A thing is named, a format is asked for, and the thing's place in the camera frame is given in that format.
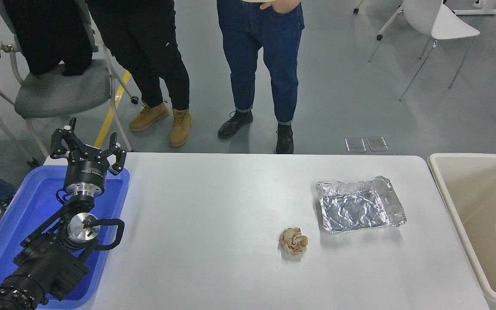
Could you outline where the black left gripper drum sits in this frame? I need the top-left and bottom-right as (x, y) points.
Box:
(62, 149), (111, 187)

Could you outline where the person's hand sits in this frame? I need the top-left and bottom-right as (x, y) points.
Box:
(260, 0), (301, 14)

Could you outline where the blue plastic tray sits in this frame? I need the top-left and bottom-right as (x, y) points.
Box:
(0, 165), (131, 310)

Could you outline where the black jacket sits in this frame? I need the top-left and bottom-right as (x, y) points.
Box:
(3, 0), (94, 77)

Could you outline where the standing person with tan boots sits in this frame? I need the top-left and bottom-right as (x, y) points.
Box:
(85, 0), (193, 148)

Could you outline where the standing person with black boots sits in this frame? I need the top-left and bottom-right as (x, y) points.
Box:
(216, 0), (306, 155)

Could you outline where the crumpled tan paper ball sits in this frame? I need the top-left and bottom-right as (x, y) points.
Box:
(279, 227), (309, 257)

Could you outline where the clear floor plate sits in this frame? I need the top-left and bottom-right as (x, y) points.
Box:
(345, 137), (367, 153)
(366, 136), (389, 152)

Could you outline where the silver foil tray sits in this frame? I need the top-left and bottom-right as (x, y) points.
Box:
(316, 175), (407, 234)

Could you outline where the white wheeled chair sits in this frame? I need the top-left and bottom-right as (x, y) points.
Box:
(353, 0), (406, 42)

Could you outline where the white moulded chair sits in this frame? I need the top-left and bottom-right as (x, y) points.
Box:
(369, 0), (481, 102)

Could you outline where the large pale bin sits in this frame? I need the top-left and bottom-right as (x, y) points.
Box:
(428, 153), (496, 306)

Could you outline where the white desk base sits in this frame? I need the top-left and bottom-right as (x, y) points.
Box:
(452, 0), (496, 16)

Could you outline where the grey chair with white frame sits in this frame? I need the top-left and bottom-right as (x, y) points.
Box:
(0, 0), (140, 167)

